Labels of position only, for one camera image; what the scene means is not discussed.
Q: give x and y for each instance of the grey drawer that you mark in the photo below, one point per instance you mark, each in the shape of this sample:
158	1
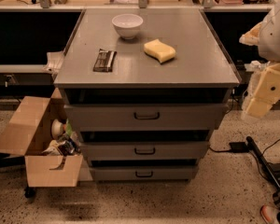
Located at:
141	117
130	151
143	173

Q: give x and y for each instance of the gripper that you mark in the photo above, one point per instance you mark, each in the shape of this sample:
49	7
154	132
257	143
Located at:
275	37

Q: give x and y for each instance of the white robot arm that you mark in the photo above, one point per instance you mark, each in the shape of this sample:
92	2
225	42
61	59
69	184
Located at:
266	36

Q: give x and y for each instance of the grey drawer cabinet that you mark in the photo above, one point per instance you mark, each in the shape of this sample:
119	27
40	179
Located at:
200	73

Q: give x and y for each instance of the grey middle drawer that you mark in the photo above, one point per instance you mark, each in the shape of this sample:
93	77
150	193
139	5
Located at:
130	151

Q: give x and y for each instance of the white round object in box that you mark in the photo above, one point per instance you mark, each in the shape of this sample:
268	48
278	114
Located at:
57	129

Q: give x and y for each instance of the black power adapter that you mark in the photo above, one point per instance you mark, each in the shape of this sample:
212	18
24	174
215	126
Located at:
239	147

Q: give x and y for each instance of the orange sneaker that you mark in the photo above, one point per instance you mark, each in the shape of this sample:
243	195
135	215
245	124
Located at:
270	214

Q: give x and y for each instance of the grey top drawer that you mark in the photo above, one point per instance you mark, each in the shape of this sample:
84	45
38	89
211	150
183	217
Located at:
141	117

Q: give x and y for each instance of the dark snack packet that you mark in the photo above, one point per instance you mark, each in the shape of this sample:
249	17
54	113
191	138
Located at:
104	61

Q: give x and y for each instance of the grey bottom drawer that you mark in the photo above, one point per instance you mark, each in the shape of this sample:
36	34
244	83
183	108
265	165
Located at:
143	173

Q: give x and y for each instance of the yellow sponge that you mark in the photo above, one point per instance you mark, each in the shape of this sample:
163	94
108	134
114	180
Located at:
159	50

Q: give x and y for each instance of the white ceramic bowl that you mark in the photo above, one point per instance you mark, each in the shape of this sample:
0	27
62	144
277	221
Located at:
127	26

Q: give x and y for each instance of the black metal stand leg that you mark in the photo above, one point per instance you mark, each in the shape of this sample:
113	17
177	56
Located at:
272	170

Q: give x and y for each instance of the cardboard box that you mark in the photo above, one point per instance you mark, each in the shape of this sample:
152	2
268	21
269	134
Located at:
28	134

